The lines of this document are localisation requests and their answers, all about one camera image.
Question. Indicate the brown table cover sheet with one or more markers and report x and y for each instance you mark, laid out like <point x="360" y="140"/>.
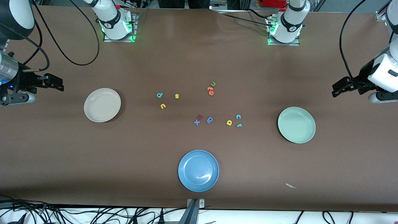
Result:
<point x="217" y="53"/>

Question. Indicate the blue round plate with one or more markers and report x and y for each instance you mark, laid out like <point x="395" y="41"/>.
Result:
<point x="198" y="171"/>

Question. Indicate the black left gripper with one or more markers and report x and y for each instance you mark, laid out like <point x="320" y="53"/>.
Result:
<point x="361" y="81"/>

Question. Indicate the white paper scrap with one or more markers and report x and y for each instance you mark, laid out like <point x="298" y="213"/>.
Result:
<point x="290" y="186"/>

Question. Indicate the blue foam letter a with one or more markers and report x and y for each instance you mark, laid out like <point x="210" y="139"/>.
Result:
<point x="208" y="120"/>

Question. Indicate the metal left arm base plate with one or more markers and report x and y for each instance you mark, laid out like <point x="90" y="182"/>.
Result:
<point x="293" y="44"/>

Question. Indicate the aluminium frame profile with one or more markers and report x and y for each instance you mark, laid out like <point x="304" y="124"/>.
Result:
<point x="381" y="15"/>

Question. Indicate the red box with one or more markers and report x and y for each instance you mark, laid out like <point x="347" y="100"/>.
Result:
<point x="273" y="3"/>

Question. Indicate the light green round plate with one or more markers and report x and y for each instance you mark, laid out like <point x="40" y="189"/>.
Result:
<point x="297" y="124"/>

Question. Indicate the teal foam letter b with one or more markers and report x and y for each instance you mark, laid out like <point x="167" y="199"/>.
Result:
<point x="159" y="95"/>

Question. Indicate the dark camera mount beam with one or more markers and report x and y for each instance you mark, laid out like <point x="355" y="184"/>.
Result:
<point x="190" y="216"/>

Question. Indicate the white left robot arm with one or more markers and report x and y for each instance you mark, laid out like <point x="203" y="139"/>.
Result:
<point x="290" y="28"/>

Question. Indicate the black power plug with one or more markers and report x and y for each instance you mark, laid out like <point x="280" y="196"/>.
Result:
<point x="19" y="220"/>
<point x="135" y="221"/>
<point x="161" y="219"/>

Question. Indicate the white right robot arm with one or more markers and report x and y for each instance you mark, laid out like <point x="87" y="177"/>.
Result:
<point x="113" y="25"/>

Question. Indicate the beige brown round plate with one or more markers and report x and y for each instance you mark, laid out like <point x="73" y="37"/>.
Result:
<point x="102" y="105"/>

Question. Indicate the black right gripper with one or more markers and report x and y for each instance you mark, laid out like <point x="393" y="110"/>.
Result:
<point x="25" y="81"/>

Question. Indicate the silver camera mount bracket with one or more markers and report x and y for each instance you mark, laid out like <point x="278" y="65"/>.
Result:
<point x="201" y="201"/>

